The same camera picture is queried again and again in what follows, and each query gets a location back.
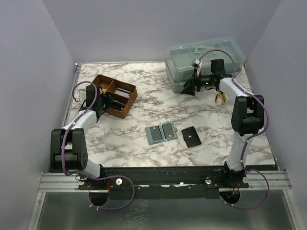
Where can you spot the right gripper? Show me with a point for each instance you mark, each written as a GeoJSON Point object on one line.
{"type": "Point", "coordinates": [190, 90]}

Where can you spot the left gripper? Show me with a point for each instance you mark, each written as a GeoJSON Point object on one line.
{"type": "Point", "coordinates": [108, 100]}

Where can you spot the green card holder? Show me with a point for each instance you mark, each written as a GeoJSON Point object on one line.
{"type": "Point", "coordinates": [164, 139]}

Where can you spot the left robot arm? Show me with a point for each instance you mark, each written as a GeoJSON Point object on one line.
{"type": "Point", "coordinates": [68, 149]}

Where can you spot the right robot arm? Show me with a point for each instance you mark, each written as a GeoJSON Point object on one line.
{"type": "Point", "coordinates": [247, 116]}

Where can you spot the black card holder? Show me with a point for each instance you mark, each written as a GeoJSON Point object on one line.
{"type": "Point", "coordinates": [191, 137]}

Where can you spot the dark card right pocket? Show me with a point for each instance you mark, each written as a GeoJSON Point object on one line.
{"type": "Point", "coordinates": [168, 130]}

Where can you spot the woven brown basket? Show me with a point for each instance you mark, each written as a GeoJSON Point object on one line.
{"type": "Point", "coordinates": [123, 94]}

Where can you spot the translucent green storage box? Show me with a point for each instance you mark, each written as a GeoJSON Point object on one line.
{"type": "Point", "coordinates": [180, 57]}

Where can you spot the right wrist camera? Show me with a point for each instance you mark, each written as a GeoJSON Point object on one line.
{"type": "Point", "coordinates": [196, 64]}

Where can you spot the yellow handled pliers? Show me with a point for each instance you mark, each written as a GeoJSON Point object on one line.
{"type": "Point", "coordinates": [221, 97]}

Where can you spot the aluminium frame rail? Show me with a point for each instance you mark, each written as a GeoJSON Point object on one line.
{"type": "Point", "coordinates": [67, 110]}

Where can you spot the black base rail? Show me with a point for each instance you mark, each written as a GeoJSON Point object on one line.
{"type": "Point", "coordinates": [164, 182]}

